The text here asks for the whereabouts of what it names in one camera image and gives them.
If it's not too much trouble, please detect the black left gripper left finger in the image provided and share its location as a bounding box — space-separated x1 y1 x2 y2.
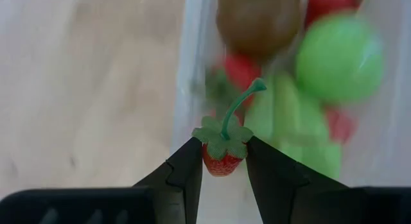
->
132 137 204 224

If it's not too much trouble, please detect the clear plastic tupperware container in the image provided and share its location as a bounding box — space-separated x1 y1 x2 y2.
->
171 0 411 224

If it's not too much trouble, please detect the round green lime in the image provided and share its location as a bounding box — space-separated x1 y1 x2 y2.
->
295 12 385 105

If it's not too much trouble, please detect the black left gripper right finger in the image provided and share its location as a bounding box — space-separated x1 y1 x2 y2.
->
245 136 349 224

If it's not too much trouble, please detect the green pepper slice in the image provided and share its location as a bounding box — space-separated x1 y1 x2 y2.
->
245 72 343 180

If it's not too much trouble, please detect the red strawberry with long stem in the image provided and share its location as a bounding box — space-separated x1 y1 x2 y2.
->
191 77 268 178

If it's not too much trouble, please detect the brown kiwi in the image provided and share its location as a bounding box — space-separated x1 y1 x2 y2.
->
215 0 302 60

